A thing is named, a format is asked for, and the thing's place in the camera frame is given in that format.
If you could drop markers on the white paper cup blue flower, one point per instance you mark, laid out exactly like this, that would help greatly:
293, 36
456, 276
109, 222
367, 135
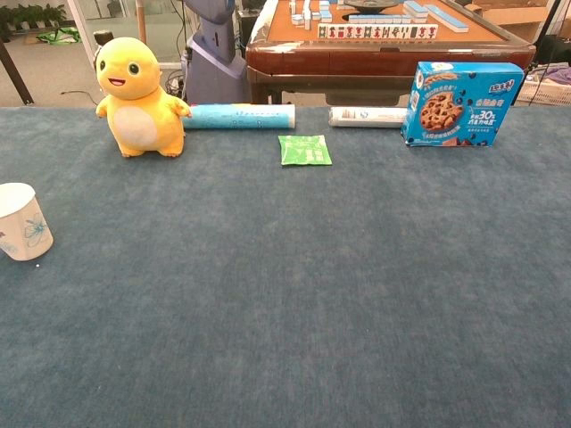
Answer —
20, 223

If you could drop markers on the green potted plants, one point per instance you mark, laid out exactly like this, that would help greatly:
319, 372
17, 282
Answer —
31, 15

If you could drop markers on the cardboard box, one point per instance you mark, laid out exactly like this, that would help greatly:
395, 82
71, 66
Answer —
513, 15

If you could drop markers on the blue felt table mat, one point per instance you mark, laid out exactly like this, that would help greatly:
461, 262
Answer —
285, 290

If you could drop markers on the black round dish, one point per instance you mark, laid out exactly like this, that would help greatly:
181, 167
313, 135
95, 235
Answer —
372, 4

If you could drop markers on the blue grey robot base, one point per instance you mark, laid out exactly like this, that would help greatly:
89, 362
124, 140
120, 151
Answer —
214, 67

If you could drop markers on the black tripod stand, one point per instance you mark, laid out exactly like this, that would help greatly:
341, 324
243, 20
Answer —
546, 35

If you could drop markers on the green sachet packet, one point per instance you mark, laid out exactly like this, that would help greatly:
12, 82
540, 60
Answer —
305, 150

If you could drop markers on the dark slanted table leg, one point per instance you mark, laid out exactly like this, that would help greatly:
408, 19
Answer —
15, 76

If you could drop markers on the green cloth on floor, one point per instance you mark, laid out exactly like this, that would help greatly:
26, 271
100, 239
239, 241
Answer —
60, 35

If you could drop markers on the light blue wrap roll box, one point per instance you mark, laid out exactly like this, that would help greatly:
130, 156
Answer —
241, 117

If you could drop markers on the row of mahjong tiles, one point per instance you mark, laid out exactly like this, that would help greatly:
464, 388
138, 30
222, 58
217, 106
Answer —
379, 31

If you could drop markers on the white printed roll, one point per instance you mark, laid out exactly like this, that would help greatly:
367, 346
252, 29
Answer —
366, 117

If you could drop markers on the blue cookie box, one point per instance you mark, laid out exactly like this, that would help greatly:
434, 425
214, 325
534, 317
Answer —
459, 107

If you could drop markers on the white plastic basket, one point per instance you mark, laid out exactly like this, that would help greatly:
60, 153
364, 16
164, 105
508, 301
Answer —
542, 91

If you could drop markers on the brown mahjong table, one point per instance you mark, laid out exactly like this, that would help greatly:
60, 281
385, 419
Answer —
383, 58

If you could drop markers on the yellow plush dinosaur toy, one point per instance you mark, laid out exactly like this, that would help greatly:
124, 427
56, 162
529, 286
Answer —
138, 102

